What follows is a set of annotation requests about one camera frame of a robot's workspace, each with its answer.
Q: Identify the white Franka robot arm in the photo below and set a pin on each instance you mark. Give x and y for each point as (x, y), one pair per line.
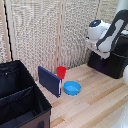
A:
(110, 30)

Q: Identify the black fabric storage box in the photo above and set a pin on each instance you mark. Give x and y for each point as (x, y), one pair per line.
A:
(20, 96)

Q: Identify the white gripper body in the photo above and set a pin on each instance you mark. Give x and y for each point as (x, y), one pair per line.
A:
(97, 50)

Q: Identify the red plastic cup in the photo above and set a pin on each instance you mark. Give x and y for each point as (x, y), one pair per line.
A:
(61, 72)

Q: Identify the black air fryer body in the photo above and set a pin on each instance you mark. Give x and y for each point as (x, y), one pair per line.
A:
(120, 56)

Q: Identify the blue plastic bowl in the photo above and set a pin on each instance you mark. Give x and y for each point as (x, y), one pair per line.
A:
(72, 88)

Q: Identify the dark blue book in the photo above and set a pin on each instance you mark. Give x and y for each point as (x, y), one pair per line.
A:
(49, 80)

